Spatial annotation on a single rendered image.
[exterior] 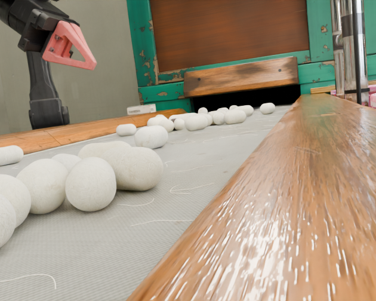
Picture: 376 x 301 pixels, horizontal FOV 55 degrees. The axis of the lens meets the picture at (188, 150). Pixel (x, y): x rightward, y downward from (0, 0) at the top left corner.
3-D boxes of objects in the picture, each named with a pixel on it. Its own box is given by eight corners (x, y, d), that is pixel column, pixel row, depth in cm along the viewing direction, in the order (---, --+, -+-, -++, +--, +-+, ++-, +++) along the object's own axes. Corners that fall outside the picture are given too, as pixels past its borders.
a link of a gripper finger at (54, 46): (119, 50, 60) (77, 20, 62) (95, 45, 54) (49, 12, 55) (101, 85, 62) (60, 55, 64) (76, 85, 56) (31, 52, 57)
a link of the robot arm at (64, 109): (66, 105, 88) (68, 106, 93) (27, 109, 86) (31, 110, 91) (70, 131, 89) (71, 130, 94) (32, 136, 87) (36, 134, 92)
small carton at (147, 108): (127, 115, 86) (126, 107, 86) (133, 114, 90) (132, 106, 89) (150, 113, 84) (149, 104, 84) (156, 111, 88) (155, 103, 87)
